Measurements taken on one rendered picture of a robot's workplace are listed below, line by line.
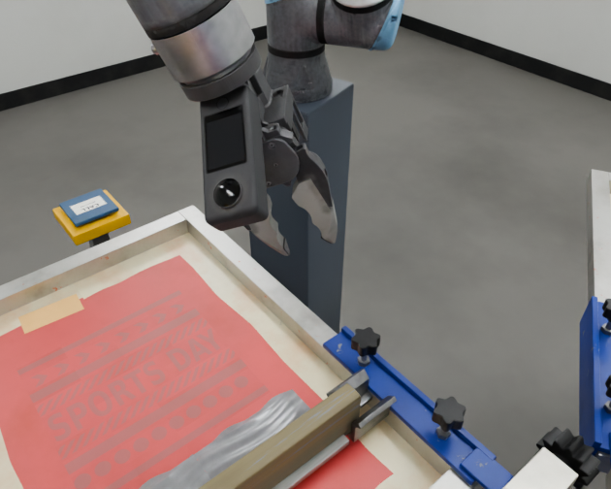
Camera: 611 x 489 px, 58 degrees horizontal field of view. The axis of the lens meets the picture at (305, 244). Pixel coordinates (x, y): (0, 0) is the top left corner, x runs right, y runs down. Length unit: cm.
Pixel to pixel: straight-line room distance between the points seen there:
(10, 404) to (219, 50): 71
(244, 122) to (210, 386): 56
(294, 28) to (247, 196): 73
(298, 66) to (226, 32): 70
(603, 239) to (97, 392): 99
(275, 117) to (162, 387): 56
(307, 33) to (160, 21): 70
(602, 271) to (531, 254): 163
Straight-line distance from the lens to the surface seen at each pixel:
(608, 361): 101
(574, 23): 455
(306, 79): 115
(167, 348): 99
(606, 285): 116
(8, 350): 108
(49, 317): 111
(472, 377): 221
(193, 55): 45
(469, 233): 284
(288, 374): 93
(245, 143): 44
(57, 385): 100
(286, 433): 75
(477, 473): 81
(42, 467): 92
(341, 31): 109
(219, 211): 43
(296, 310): 97
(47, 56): 435
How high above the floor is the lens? 170
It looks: 40 degrees down
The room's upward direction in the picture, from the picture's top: straight up
